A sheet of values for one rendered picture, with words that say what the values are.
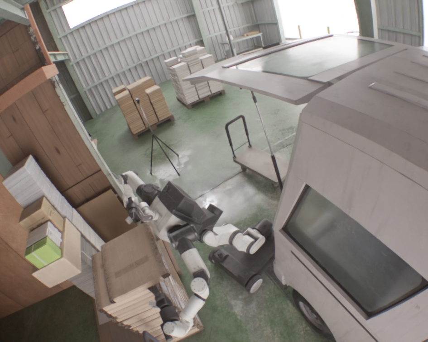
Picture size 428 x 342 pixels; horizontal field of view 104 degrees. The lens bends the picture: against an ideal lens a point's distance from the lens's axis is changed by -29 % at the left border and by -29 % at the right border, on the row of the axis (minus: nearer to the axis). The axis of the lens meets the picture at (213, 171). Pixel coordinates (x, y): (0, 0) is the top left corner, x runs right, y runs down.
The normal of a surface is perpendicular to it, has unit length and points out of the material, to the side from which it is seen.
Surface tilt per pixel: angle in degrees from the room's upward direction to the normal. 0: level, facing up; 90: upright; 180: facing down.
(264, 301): 0
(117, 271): 0
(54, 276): 89
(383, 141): 23
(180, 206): 93
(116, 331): 0
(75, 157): 90
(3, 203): 90
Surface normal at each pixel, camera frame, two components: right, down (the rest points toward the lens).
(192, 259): -0.04, -0.54
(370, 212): -0.88, 0.40
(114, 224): 0.44, 0.46
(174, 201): -0.55, -0.43
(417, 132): -0.33, -0.72
